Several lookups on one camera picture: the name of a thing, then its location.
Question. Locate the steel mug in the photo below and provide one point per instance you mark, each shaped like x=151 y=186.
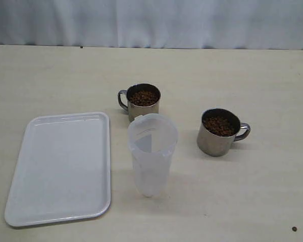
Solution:
x=215 y=145
x=132 y=110

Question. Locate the clear plastic pitcher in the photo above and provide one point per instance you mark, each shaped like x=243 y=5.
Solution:
x=152 y=139

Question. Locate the white plastic tray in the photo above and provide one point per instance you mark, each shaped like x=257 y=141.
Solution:
x=63 y=171

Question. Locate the white curtain backdrop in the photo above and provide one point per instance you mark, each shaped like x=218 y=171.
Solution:
x=154 y=24

